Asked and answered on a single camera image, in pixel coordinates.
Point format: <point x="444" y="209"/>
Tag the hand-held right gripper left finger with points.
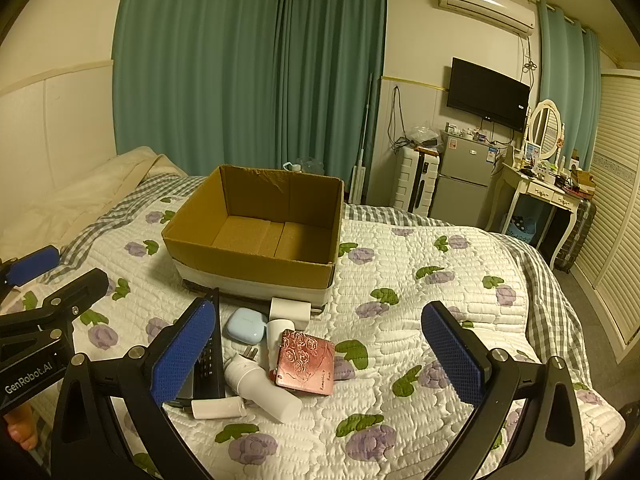
<point x="180" y="347"/>

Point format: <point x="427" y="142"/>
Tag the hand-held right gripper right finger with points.
<point x="452" y="355"/>

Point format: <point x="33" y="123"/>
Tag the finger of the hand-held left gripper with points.
<point x="75" y="290"/>
<point x="32" y="265"/>

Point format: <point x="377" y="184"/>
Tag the brown cardboard box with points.
<point x="280" y="240"/>

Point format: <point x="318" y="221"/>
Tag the person's left hand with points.
<point x="22" y="427"/>

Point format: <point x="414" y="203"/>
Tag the black remote control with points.
<point x="214" y="355"/>

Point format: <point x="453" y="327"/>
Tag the black flat object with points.
<point x="182" y="395"/>

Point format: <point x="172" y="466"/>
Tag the light blue earbuds case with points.
<point x="245" y="326"/>

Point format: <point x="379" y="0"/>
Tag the small white tube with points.
<point x="217" y="408"/>

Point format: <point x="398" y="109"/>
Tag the beige duvet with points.
<point x="60" y="195"/>

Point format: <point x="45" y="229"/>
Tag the white plastic bottle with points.
<point x="260" y="387"/>

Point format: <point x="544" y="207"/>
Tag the white cylinder container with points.
<point x="276" y="342"/>

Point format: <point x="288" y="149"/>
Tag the white square charger block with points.
<point x="291" y="311"/>

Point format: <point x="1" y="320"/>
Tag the pink floral wallet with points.
<point x="302" y="365"/>

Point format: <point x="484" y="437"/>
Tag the blue plastic basket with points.
<point x="522" y="230"/>

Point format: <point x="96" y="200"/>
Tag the dark suitcase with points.
<point x="577" y="235"/>

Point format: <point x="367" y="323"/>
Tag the grey small fridge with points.
<point x="462" y="180"/>

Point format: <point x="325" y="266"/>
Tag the white suitcase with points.
<point x="412" y="180"/>

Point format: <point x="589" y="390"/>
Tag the white dressing table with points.
<point x="537" y="190"/>

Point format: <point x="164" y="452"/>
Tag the cosmetics on dressing table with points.
<point x="555" y="172"/>

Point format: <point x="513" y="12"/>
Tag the white mop pole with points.
<point x="361" y="160"/>

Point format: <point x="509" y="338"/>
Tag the small items on fridge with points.
<point x="472" y="136"/>

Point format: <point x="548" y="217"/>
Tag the clear plastic bag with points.
<point x="424" y="134"/>

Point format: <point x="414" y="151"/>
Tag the white louvred wardrobe doors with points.
<point x="617" y="200"/>

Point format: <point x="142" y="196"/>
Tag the white oval vanity mirror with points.
<point x="545" y="130"/>

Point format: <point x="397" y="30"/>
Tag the green curtain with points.
<point x="240" y="60"/>

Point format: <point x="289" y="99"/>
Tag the light blue curtain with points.
<point x="565" y="90"/>

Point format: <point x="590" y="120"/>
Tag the white air conditioner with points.
<point x="482" y="5"/>

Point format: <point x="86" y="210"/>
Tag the black wall television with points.
<point x="487" y="92"/>

